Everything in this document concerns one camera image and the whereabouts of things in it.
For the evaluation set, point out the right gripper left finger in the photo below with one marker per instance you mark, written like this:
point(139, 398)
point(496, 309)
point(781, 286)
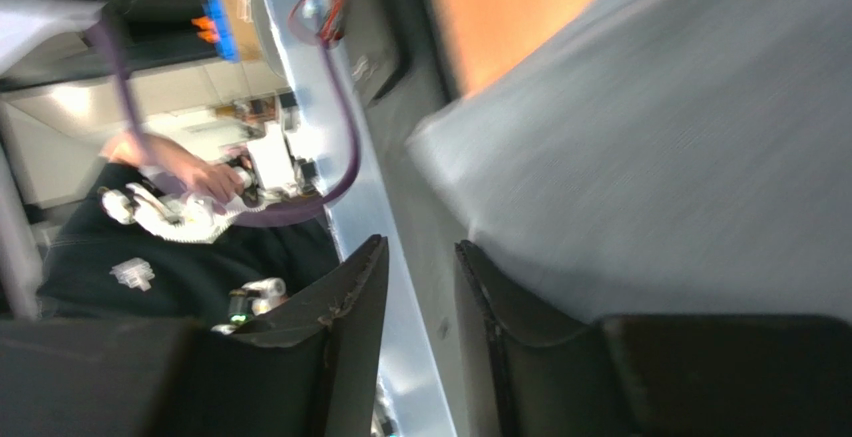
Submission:
point(307, 368)

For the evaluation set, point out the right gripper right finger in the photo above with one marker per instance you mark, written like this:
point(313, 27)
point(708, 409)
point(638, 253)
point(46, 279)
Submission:
point(531, 370)

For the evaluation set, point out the grey long sleeve shirt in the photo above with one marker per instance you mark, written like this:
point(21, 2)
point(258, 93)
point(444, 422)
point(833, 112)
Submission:
point(664, 156)

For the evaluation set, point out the person's bare hand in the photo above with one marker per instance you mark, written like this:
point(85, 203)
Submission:
point(216, 180)

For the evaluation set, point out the person in black clothes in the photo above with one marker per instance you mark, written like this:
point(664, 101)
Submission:
point(99, 268)

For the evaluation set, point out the aluminium frame rail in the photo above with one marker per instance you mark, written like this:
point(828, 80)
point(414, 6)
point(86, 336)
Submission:
point(407, 376)

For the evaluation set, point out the white teleoperation handle device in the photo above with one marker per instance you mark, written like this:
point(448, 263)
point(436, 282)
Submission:
point(192, 219)

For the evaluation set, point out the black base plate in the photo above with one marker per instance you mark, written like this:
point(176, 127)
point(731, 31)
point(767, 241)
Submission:
point(394, 68)

